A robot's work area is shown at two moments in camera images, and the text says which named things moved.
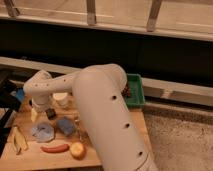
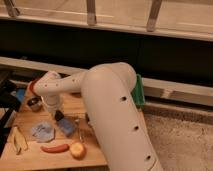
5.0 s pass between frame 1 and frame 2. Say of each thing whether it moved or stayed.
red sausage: stayed
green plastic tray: stayed
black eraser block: moved
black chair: stayed
